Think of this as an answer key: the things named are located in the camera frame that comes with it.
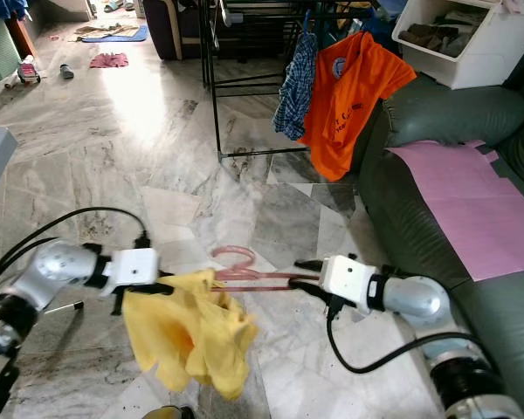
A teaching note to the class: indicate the pink plastic clothes hanger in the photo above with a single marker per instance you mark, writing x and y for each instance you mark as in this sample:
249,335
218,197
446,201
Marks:
275,278

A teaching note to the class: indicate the yellow t-shirt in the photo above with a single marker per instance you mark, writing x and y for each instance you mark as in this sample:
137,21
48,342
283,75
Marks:
188,340

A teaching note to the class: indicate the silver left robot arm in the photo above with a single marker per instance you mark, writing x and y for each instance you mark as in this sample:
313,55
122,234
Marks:
65,266

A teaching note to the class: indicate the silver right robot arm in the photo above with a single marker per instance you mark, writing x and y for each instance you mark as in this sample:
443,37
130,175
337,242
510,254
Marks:
419,301

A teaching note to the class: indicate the grey robot left leg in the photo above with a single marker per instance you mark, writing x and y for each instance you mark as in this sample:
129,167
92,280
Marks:
170,413

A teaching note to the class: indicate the pink sofa cover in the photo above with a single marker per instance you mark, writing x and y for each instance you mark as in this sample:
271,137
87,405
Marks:
463,201

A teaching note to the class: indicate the orange t-shirt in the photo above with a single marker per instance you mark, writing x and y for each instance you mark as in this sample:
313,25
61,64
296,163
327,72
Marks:
349,96

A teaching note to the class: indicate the blue plaid shirt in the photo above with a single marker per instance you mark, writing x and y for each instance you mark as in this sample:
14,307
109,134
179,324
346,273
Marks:
297,87

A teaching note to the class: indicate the black clothes drying rack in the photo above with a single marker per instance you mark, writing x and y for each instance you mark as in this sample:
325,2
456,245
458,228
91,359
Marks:
210,78

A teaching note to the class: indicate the crumpled pink cloth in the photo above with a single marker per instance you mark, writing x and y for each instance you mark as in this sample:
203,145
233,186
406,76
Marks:
108,60

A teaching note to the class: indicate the toy car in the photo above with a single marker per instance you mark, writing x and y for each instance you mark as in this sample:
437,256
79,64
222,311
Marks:
30,70

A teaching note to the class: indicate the blue floor mat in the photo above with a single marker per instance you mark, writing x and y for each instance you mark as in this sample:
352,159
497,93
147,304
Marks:
131,37

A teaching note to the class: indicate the purple sofa cream trim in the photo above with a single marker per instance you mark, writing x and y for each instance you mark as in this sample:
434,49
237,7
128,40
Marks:
162,30

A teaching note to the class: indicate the beige floor cloth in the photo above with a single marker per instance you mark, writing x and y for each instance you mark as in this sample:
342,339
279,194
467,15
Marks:
100,31

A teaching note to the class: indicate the white open storage bin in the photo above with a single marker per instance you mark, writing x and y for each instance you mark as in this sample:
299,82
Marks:
485,61

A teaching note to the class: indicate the green cabinet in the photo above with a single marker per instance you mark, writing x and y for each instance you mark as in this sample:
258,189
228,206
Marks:
0,48

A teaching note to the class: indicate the blue towel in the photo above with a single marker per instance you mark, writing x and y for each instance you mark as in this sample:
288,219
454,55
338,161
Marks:
9,9

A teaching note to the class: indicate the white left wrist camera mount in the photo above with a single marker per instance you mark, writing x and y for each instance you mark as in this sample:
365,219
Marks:
135,268

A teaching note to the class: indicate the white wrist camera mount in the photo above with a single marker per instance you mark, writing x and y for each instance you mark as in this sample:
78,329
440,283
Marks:
135,268
345,281

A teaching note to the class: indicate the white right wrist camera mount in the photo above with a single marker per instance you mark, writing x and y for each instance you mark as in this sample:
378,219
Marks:
345,281

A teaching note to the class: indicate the brown wooden post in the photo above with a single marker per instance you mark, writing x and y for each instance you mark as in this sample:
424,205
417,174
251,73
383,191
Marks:
22,39

